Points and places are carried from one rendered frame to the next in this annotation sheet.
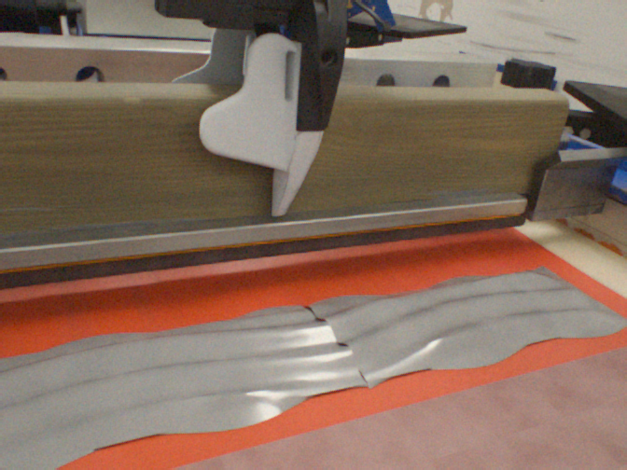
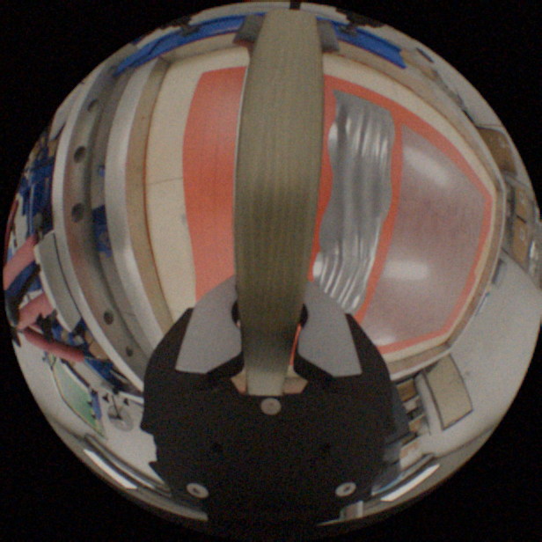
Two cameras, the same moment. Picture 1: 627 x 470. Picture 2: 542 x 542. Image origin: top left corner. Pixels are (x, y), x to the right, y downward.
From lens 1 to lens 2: 0.36 m
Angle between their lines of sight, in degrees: 83
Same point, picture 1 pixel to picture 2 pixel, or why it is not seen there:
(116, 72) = (100, 308)
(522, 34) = not seen: outside the picture
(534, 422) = (413, 215)
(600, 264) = (338, 67)
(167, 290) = not seen: hidden behind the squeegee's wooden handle
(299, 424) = (373, 286)
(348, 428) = (383, 274)
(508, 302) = (369, 150)
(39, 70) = (118, 339)
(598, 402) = (417, 183)
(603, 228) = not seen: hidden behind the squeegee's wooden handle
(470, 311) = (368, 176)
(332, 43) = (381, 378)
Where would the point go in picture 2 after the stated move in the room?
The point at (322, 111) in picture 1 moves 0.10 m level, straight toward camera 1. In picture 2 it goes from (355, 329) to (413, 355)
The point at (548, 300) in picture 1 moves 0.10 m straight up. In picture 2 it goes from (374, 129) to (447, 115)
